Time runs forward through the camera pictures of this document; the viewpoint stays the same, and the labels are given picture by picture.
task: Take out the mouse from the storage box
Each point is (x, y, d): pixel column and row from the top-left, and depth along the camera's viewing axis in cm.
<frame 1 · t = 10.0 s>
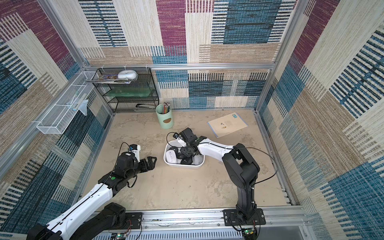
left hand: (149, 159, 84), fingers open
right hand: (187, 144, 95), fingers open
green pen holder cup: (165, 114, 102), point 15 cm above the table
beige notebook: (226, 125, 113), on the table
white computer mouse: (171, 156, 92), point 6 cm above the table

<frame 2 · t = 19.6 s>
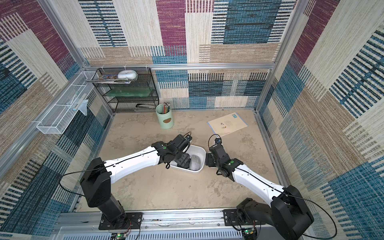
left hand: (181, 152, 86), fingers open
right hand: (212, 154, 87), fingers open
grey computer mouse: (195, 162, 90), point 5 cm above the table
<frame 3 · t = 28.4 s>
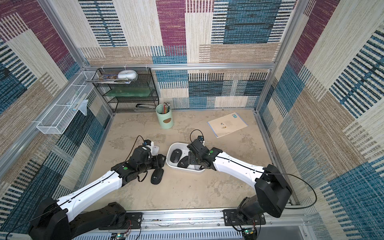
left hand: (161, 157, 84), fingers open
right hand: (194, 156, 85), fingers open
black computer mouse: (156, 176, 88), point 3 cm above the table
black computer mouse 2: (175, 155, 96), point 3 cm above the table
black computer mouse 3: (183, 162, 92), point 4 cm above the table
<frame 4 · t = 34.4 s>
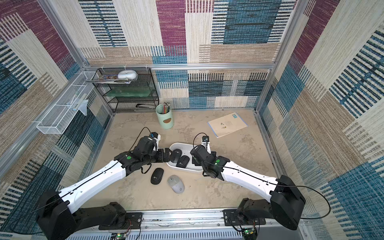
left hand: (166, 152, 81), fingers open
right hand: (199, 152, 83), fingers open
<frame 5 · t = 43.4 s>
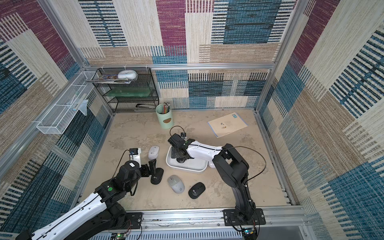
left hand: (148, 159, 80), fingers open
right hand: (179, 152, 94), fingers open
black computer mouse 3: (196, 190, 82), point 3 cm above the table
